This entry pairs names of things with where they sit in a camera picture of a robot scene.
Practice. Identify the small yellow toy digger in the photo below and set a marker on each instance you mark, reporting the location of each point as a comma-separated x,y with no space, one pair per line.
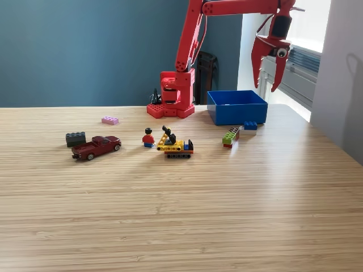
173,146

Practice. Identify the dark red toy pickup truck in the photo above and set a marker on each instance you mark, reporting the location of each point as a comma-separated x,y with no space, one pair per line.
95,147

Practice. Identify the dark grey toy brick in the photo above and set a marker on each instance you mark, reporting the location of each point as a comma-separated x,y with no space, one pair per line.
75,140

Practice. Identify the blue plastic bin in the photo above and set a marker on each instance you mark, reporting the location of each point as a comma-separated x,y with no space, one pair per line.
241,114

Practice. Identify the grey window vent grille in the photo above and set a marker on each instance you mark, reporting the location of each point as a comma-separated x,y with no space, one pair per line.
303,63

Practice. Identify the black chair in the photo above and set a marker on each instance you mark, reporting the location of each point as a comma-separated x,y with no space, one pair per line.
208,76

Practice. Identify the blue on white brick stack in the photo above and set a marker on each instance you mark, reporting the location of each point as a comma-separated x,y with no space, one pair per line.
250,126

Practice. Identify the green brown red brick stack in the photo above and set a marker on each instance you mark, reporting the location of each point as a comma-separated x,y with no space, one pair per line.
229,137

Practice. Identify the black table clamp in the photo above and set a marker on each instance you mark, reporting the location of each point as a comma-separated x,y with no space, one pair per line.
155,97

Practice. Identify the toy figure red shirt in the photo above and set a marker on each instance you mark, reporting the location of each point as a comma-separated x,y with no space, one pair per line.
148,139

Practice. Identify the flat pink toy brick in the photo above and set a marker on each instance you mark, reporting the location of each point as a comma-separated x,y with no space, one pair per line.
110,120

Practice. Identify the white window frame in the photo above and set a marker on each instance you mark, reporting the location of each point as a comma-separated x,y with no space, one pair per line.
309,20

